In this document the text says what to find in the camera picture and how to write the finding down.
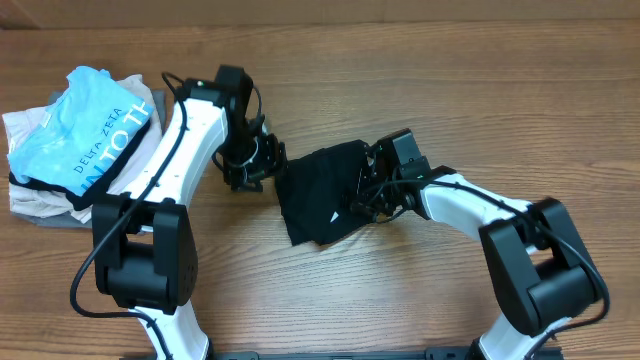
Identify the black t-shirt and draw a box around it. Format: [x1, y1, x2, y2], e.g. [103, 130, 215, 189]
[275, 140, 371, 246]

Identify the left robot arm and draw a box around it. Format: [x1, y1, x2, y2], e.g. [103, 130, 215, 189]
[70, 65, 287, 359]

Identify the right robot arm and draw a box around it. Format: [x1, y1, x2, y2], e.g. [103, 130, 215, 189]
[351, 129, 611, 360]

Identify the grey folded shirt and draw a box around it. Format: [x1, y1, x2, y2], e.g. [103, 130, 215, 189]
[11, 89, 167, 229]

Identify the light blue folded shirt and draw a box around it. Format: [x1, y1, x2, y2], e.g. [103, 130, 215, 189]
[8, 66, 154, 196]

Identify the beige folded shirt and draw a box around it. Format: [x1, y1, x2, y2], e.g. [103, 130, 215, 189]
[1, 74, 164, 224]

